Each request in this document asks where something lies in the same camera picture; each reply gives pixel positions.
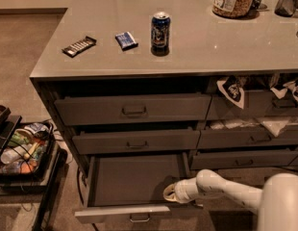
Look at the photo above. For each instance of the grey drawer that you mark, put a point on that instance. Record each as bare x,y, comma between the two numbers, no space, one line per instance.
257,103
132,108
131,188
240,159
136,141
246,137

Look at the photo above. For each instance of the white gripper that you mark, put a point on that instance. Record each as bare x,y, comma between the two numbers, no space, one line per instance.
182,189

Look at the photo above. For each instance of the blue snack packet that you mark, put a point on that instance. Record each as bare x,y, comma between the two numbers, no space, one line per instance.
126,41

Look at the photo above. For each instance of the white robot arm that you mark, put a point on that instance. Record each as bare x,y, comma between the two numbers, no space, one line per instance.
276,204

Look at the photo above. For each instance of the large jar of nuts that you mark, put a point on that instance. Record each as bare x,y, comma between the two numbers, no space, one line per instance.
231,8

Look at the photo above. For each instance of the black bin of items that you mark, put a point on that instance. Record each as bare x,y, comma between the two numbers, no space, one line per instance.
25,150

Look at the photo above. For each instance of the dark glass container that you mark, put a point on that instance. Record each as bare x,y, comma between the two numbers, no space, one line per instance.
286,8

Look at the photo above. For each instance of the blue drink can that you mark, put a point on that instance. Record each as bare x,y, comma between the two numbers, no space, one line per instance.
160,27

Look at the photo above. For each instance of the dark striped snack bar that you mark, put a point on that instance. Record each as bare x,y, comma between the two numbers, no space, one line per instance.
79,46

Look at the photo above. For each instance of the white plastic bag in drawer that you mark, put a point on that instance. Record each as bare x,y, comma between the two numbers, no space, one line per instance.
273,124

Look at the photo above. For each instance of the black white chip bag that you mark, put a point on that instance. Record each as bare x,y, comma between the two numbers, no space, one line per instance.
232,87

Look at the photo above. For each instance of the grey counter cabinet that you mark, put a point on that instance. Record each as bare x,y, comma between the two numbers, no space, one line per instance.
134,77

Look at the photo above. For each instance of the black cart frame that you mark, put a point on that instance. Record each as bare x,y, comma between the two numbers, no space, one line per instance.
27,204

